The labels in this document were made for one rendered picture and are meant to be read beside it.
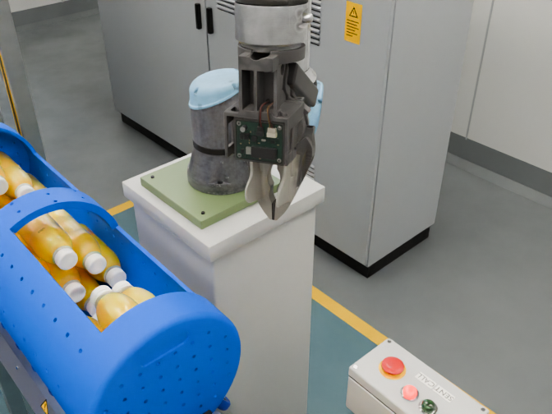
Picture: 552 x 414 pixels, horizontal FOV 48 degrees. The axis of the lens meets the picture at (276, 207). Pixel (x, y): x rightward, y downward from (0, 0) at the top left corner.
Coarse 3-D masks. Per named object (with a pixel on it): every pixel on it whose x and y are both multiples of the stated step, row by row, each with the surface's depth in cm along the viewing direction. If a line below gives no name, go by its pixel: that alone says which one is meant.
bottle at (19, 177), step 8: (0, 152) 152; (0, 160) 148; (8, 160) 149; (8, 168) 145; (16, 168) 146; (8, 176) 143; (16, 176) 143; (24, 176) 144; (8, 184) 142; (16, 184) 142; (24, 184) 143; (32, 184) 146; (8, 192) 143
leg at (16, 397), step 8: (0, 368) 197; (0, 376) 198; (8, 376) 200; (0, 384) 201; (8, 384) 202; (8, 392) 203; (16, 392) 206; (8, 400) 205; (16, 400) 207; (8, 408) 210; (16, 408) 209; (24, 408) 211
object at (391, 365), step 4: (388, 356) 102; (392, 356) 102; (384, 360) 101; (388, 360) 101; (392, 360) 101; (396, 360) 101; (400, 360) 101; (384, 364) 101; (388, 364) 101; (392, 364) 101; (396, 364) 101; (400, 364) 101; (384, 368) 100; (388, 368) 100; (392, 368) 100; (396, 368) 100; (400, 368) 100; (388, 372) 100; (392, 372) 99; (396, 372) 99; (400, 372) 100
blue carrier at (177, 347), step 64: (0, 128) 146; (64, 192) 122; (0, 256) 111; (128, 256) 130; (0, 320) 113; (64, 320) 96; (128, 320) 92; (192, 320) 94; (64, 384) 94; (128, 384) 91; (192, 384) 101
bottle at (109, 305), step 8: (104, 296) 105; (112, 296) 104; (120, 296) 104; (96, 304) 106; (104, 304) 103; (112, 304) 102; (120, 304) 102; (128, 304) 102; (136, 304) 103; (96, 312) 104; (104, 312) 102; (112, 312) 101; (120, 312) 101; (104, 320) 101; (112, 320) 100; (104, 328) 102
